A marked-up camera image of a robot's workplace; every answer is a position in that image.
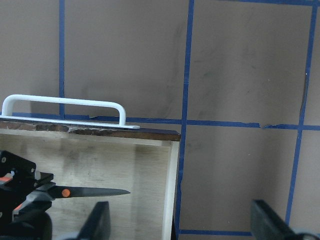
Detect dark wooden drawer cabinet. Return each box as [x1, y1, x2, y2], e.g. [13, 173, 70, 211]
[0, 94, 181, 240]

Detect orange grey handled scissors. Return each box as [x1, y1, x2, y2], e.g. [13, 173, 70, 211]
[15, 172, 130, 211]

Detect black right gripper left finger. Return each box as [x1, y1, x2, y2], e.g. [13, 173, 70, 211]
[57, 201, 111, 240]

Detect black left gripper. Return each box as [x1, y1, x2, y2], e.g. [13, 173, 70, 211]
[0, 150, 54, 240]

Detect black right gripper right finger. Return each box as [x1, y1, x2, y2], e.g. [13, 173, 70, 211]
[250, 199, 320, 240]

